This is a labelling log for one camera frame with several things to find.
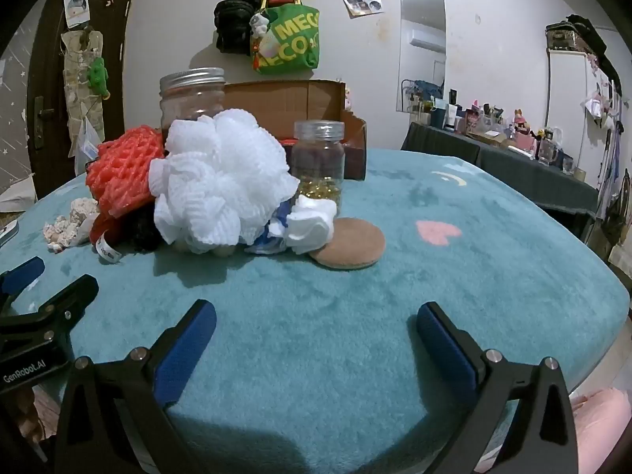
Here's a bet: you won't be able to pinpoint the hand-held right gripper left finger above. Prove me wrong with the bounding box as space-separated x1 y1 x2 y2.
54 299 218 474

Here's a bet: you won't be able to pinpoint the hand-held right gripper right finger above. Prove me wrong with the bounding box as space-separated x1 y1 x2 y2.
416 301 579 474

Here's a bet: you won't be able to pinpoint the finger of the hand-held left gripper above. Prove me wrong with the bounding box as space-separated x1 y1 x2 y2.
0 275 100 351
0 257 46 314

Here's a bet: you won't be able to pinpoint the red plush sponge white tag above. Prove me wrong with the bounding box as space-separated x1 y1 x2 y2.
90 211 125 264

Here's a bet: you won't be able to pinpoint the cream crochet scrunchie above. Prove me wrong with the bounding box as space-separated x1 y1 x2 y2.
43 197 101 254

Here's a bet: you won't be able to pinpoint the black fluffy pom-pom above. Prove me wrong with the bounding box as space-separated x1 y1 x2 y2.
121 205 163 254

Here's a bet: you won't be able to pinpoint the orange foam fruit net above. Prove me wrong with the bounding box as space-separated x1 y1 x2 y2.
85 127 169 219

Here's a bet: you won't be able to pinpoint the brown round powder puff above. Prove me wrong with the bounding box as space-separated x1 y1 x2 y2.
308 217 386 271

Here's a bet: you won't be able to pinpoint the blue tissue packet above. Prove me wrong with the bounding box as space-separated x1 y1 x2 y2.
246 202 290 254

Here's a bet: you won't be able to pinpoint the white mesh bath loofah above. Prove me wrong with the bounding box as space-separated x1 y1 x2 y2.
148 109 300 256

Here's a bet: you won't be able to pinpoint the white nonwoven sachet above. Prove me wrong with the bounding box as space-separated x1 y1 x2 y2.
285 195 337 256

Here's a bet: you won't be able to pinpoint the cardboard box red lining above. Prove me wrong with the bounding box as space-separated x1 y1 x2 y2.
223 79 367 181

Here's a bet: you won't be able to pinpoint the teal plush blanket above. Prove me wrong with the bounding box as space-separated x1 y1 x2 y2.
0 148 632 474

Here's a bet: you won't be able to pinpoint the clear plastic bag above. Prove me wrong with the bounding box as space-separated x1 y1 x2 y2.
75 117 105 160

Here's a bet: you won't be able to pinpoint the dark cloth covered table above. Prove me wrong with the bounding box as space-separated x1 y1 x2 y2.
400 121 601 219

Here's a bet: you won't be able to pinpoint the dark wooden door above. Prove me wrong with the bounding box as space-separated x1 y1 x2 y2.
26 0 145 181

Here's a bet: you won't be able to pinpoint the green plush toy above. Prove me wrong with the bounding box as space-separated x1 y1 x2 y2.
87 56 111 96

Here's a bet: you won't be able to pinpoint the small glass jar gold beads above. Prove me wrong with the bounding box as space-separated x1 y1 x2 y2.
290 120 345 219

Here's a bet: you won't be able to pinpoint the row of cosmetics bottles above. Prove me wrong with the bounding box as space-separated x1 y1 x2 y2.
409 88 589 179

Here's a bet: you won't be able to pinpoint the white refrigerator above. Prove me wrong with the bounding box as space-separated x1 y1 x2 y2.
544 47 620 181

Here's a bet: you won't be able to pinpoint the black hanging bag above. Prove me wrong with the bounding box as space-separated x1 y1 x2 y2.
213 0 263 56

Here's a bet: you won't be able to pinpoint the green tote bag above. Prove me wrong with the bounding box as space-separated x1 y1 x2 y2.
251 2 322 76

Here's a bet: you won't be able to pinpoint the dark bag on refrigerator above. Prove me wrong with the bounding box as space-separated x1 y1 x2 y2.
544 14 607 56

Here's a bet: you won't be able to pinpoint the metal door handle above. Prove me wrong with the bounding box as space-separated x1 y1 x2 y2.
33 96 56 137

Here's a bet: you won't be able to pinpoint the beige hanging wall organizer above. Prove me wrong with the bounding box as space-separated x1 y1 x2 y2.
60 28 108 169

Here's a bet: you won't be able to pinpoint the wall mirror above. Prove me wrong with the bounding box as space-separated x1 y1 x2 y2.
397 0 447 115

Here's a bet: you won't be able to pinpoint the small white plush keychain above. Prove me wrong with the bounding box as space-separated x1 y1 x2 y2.
249 12 270 41

